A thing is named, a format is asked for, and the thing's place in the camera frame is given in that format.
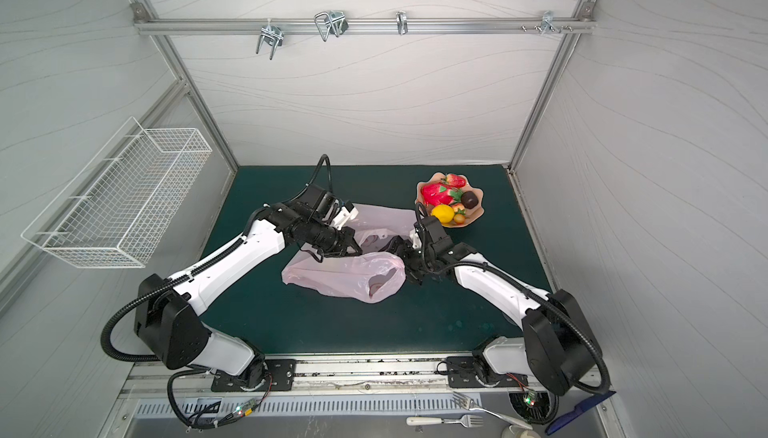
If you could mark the metal bolt bracket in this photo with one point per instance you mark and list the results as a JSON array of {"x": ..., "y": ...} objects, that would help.
[{"x": 547, "y": 25}]

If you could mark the brown fruit plate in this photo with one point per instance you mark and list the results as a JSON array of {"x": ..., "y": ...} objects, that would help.
[{"x": 463, "y": 216}]

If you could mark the pink dragon fruit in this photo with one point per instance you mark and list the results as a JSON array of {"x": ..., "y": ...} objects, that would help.
[{"x": 439, "y": 193}]

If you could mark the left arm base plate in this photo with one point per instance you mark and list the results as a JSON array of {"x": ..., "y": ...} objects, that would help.
[{"x": 274, "y": 374}]

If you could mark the white cup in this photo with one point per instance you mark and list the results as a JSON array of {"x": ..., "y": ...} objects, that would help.
[{"x": 514, "y": 431}]

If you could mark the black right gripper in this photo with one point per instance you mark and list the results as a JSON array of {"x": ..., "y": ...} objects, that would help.
[{"x": 402, "y": 251}]

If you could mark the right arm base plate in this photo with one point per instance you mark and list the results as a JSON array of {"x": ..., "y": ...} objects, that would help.
[{"x": 465, "y": 372}]

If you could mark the silver fork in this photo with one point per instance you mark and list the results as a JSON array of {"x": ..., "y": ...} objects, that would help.
[{"x": 467, "y": 403}]

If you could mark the metal hook clamp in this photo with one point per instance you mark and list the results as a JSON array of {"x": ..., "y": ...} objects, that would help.
[{"x": 271, "y": 37}]

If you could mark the small metal bracket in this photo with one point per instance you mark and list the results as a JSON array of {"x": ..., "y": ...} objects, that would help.
[{"x": 401, "y": 23}]

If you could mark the aluminium crossbar rail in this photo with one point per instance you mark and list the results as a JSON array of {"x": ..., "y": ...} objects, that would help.
[{"x": 357, "y": 26}]

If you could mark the white handled fork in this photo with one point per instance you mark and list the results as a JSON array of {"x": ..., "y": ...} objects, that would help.
[{"x": 466, "y": 421}]

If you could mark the metal u-bolt clamp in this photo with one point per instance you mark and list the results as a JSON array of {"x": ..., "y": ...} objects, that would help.
[{"x": 331, "y": 23}]

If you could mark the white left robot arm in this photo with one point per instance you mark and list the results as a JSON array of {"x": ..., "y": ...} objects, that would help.
[{"x": 163, "y": 323}]

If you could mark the pink plastic bag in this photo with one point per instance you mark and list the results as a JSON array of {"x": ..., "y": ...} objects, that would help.
[{"x": 371, "y": 277}]

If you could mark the white wire basket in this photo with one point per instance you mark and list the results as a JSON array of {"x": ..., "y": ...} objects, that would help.
[{"x": 114, "y": 212}]

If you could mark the yellow lemon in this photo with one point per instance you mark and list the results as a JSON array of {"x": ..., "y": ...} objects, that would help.
[{"x": 443, "y": 213}]

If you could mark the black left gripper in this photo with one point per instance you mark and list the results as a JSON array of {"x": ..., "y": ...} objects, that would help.
[{"x": 346, "y": 237}]

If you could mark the red apple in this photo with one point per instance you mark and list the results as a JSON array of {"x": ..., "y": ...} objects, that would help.
[{"x": 455, "y": 181}]

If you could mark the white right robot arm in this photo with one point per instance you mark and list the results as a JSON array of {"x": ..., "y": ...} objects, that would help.
[{"x": 560, "y": 348}]

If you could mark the dark brown round fruit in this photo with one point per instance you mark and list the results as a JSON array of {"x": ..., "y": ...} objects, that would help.
[{"x": 469, "y": 200}]

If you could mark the blue plastic knife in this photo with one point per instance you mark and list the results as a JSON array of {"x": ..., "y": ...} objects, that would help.
[{"x": 578, "y": 410}]

